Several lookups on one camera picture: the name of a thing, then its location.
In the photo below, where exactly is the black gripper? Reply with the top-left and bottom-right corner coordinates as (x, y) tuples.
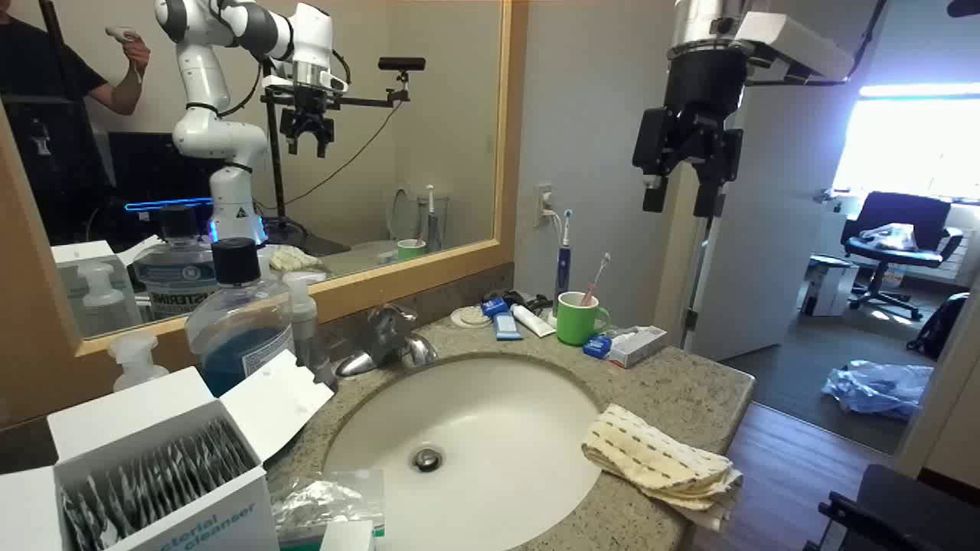
(632, 43), (750, 219)

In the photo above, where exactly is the green mug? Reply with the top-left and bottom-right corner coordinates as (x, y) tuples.
(554, 289), (613, 348)

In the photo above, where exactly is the cream striped cloth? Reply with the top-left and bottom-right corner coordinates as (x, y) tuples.
(578, 402), (744, 517)

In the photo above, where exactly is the black tripod pole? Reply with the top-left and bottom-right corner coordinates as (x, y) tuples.
(678, 210), (721, 352)

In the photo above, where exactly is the small clear pump bottle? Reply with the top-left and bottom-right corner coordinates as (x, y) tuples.
(279, 268), (324, 376)

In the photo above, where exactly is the blue clothes pile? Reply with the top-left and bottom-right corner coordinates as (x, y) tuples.
(822, 359), (934, 426)

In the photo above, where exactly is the white plastic bin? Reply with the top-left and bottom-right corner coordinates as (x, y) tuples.
(800, 254), (857, 322)

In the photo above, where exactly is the wood framed mirror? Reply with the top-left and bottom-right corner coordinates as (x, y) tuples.
(0, 0), (535, 429)

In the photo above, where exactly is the small white cardboard box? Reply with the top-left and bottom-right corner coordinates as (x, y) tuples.
(319, 517), (378, 551)

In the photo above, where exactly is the black office chair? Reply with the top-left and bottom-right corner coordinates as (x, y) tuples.
(840, 189), (967, 324)

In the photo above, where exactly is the electric toothbrush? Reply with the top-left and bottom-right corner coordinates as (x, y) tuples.
(551, 209), (578, 306)

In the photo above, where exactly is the clear soap pump dispenser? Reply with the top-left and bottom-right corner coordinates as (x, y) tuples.
(104, 327), (171, 393)

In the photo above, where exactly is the white oval sink basin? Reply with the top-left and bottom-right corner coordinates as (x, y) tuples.
(323, 352), (606, 551)

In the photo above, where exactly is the black bag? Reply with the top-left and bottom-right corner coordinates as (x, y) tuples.
(907, 289), (974, 360)

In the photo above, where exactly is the blue white packet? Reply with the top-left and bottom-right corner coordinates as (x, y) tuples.
(490, 313), (528, 344)

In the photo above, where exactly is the thin white toothbrush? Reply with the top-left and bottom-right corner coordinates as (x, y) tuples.
(585, 252), (616, 299)

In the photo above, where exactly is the white blue carton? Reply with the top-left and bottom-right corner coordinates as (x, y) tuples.
(606, 322), (673, 372)

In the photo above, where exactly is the chrome faucet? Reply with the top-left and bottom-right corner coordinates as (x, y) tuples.
(332, 304), (437, 384)

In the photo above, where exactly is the open white packet box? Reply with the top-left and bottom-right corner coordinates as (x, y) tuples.
(0, 348), (338, 551)

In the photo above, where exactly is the white toothpaste tube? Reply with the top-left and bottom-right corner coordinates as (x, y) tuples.
(508, 299), (560, 341)

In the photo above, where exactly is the round white dish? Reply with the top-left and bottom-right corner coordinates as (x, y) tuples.
(446, 304), (494, 331)

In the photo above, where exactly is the clear plastic bag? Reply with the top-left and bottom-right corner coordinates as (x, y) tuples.
(270, 467), (392, 551)

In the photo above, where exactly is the blue mouthwash bottle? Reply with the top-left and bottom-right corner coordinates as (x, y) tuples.
(185, 239), (300, 402)

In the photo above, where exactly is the bright window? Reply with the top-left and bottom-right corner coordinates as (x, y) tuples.
(831, 79), (980, 202)

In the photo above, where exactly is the black robot table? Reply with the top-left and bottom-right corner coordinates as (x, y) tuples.
(803, 463), (980, 551)

